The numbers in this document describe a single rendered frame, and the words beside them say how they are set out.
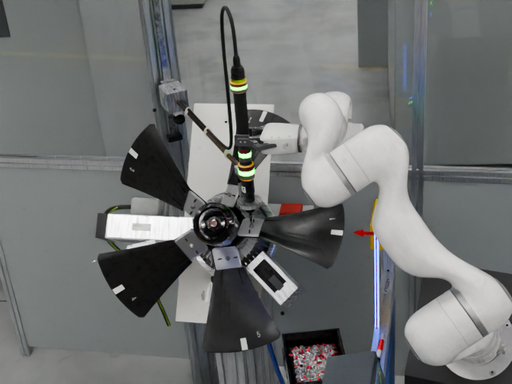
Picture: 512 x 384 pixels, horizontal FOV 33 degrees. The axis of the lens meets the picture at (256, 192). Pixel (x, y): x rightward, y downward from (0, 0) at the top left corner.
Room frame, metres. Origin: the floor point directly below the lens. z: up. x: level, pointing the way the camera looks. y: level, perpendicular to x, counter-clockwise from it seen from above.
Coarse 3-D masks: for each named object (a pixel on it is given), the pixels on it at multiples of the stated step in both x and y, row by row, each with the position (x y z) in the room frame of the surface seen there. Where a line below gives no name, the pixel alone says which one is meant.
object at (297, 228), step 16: (320, 208) 2.10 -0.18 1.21; (336, 208) 2.08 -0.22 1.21; (272, 224) 2.06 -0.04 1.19; (288, 224) 2.05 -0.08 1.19; (304, 224) 2.04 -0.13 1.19; (320, 224) 2.03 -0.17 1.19; (336, 224) 2.02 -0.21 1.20; (272, 240) 1.99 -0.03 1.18; (288, 240) 1.98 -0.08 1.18; (304, 240) 1.98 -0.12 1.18; (320, 240) 1.97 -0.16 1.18; (336, 240) 1.97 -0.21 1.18; (304, 256) 1.93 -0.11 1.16; (320, 256) 1.92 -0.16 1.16; (336, 256) 1.92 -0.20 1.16
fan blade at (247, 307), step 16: (224, 272) 1.98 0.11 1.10; (240, 272) 2.00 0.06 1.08; (224, 288) 1.95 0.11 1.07; (240, 288) 1.97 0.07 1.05; (224, 304) 1.91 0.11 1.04; (240, 304) 1.93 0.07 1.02; (256, 304) 1.95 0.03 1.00; (208, 320) 1.87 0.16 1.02; (224, 320) 1.88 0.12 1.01; (240, 320) 1.89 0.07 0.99; (256, 320) 1.91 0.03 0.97; (272, 320) 1.93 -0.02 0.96; (208, 336) 1.85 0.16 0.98; (224, 336) 1.85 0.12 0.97; (240, 336) 1.86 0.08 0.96; (272, 336) 1.89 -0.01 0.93; (224, 352) 1.83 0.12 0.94
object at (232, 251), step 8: (216, 248) 2.03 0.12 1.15; (224, 248) 2.04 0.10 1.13; (232, 248) 2.05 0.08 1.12; (216, 256) 2.01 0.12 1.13; (224, 256) 2.02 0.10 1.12; (232, 256) 2.04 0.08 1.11; (216, 264) 1.99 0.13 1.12; (224, 264) 2.00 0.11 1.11; (232, 264) 2.02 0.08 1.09; (240, 264) 2.03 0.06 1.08
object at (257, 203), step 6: (234, 174) 2.10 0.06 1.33; (240, 180) 2.08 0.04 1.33; (240, 186) 2.08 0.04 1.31; (240, 192) 2.08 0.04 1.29; (240, 198) 2.08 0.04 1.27; (258, 198) 2.07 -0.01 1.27; (240, 204) 2.04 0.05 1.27; (246, 204) 2.04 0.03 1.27; (252, 204) 2.04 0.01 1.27; (258, 204) 2.04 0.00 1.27
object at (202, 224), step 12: (204, 204) 2.08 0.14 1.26; (216, 204) 2.07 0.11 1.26; (204, 216) 2.05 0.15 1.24; (216, 216) 2.05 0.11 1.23; (228, 216) 2.04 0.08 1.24; (240, 216) 2.13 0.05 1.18; (204, 228) 2.03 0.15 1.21; (216, 228) 2.03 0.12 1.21; (228, 228) 2.02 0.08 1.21; (204, 240) 2.01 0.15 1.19; (216, 240) 2.00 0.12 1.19; (228, 240) 2.02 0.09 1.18; (240, 240) 2.08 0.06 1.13
